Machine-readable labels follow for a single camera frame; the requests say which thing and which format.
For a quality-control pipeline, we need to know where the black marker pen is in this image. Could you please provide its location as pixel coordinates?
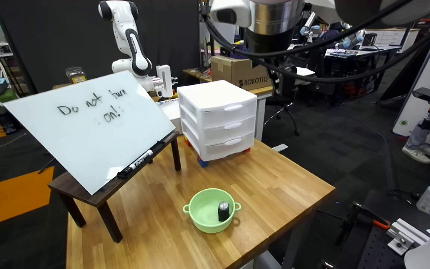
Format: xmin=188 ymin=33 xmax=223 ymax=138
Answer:
xmin=116 ymin=150 xmax=153 ymax=179

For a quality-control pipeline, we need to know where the blue block foot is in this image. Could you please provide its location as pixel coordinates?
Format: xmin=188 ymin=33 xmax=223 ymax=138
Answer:
xmin=197 ymin=159 xmax=209 ymax=168

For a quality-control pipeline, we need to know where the white whiteboard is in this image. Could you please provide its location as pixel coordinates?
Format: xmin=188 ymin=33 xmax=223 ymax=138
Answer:
xmin=4 ymin=72 xmax=174 ymax=194

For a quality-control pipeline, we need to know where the white bottom drawer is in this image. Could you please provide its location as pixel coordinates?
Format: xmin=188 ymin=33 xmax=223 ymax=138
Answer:
xmin=183 ymin=132 xmax=253 ymax=162

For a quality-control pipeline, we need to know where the white drawer chest frame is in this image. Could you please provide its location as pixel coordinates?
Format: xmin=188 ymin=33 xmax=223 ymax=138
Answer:
xmin=176 ymin=79 xmax=258 ymax=163

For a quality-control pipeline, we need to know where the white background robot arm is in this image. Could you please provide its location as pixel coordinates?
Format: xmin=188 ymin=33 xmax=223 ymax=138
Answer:
xmin=97 ymin=0 xmax=173 ymax=99

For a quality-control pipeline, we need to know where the brown cardboard box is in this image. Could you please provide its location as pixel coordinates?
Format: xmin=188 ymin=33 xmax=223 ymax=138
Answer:
xmin=210 ymin=55 xmax=271 ymax=90

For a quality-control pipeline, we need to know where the white middle drawer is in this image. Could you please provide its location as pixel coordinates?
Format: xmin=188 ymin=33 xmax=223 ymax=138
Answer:
xmin=180 ymin=117 xmax=255 ymax=144

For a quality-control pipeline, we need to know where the white cardboard box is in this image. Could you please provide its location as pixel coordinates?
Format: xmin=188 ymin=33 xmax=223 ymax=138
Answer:
xmin=158 ymin=99 xmax=180 ymax=130

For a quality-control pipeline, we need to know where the green plastic bowl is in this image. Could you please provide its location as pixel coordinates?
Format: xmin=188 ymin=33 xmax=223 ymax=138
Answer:
xmin=182 ymin=188 xmax=241 ymax=233

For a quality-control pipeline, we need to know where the dark wooden stand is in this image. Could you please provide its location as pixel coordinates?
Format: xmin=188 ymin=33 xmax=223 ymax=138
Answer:
xmin=49 ymin=132 xmax=180 ymax=242

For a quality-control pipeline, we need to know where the white drawer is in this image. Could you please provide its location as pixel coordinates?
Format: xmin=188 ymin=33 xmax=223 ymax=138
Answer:
xmin=180 ymin=99 xmax=256 ymax=127
xmin=183 ymin=132 xmax=253 ymax=162
xmin=180 ymin=117 xmax=255 ymax=144

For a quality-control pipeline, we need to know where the orange handled clamp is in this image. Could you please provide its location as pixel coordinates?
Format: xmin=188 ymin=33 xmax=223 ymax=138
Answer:
xmin=334 ymin=202 xmax=391 ymax=245

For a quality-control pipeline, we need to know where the small black cylinder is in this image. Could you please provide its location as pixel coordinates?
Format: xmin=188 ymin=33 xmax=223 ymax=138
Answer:
xmin=217 ymin=202 xmax=229 ymax=223

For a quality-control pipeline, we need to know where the white top drawer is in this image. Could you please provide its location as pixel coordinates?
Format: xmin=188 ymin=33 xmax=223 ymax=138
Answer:
xmin=180 ymin=99 xmax=256 ymax=127

